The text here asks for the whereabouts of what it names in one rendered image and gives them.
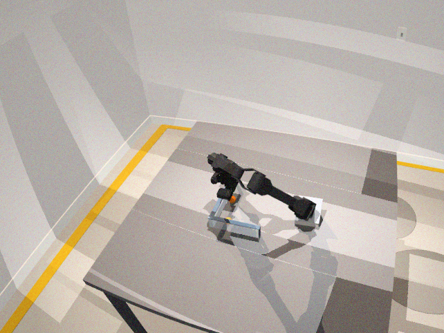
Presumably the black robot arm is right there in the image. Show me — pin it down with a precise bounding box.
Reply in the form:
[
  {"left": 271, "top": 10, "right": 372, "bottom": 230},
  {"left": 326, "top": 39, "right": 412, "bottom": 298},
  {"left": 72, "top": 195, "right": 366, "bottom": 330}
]
[{"left": 207, "top": 153, "right": 317, "bottom": 221}]

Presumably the low clear l-shaped wall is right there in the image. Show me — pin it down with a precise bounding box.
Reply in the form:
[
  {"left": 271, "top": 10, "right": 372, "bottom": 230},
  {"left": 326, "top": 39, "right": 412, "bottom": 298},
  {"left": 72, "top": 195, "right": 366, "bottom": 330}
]
[{"left": 208, "top": 199, "right": 259, "bottom": 237}]

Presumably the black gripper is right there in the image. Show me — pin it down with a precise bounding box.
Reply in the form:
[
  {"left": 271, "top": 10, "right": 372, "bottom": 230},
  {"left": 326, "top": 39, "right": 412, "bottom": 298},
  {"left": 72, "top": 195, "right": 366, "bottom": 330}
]
[{"left": 216, "top": 174, "right": 239, "bottom": 201}]

